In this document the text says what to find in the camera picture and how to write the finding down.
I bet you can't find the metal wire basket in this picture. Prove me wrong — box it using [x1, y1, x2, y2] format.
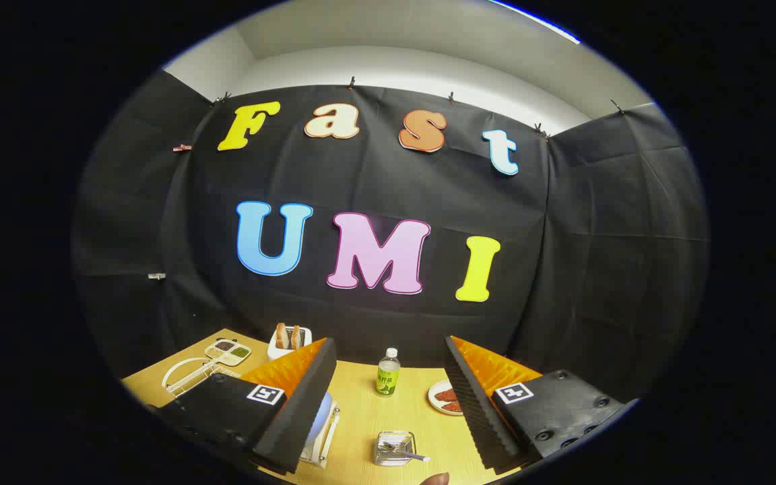
[373, 431, 418, 467]

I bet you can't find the white divided condiment tray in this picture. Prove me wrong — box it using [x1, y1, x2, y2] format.
[204, 339, 253, 367]

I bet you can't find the white toaster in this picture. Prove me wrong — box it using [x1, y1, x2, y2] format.
[267, 325, 313, 361]

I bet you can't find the spoon with checkered handle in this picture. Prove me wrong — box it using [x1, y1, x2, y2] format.
[379, 441, 431, 463]

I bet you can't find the green label drink bottle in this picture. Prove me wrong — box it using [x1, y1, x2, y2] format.
[375, 348, 401, 397]

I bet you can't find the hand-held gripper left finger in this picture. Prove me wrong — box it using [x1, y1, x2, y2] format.
[156, 337, 337, 476]

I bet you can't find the small white plate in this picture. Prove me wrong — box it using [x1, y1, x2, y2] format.
[427, 379, 465, 416]

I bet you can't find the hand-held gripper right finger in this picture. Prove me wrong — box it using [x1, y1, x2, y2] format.
[443, 335, 631, 472]

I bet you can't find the blue plate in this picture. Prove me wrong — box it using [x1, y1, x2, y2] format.
[305, 393, 334, 446]

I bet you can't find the white wire dish rack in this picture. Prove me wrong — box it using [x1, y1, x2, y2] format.
[161, 356, 343, 470]

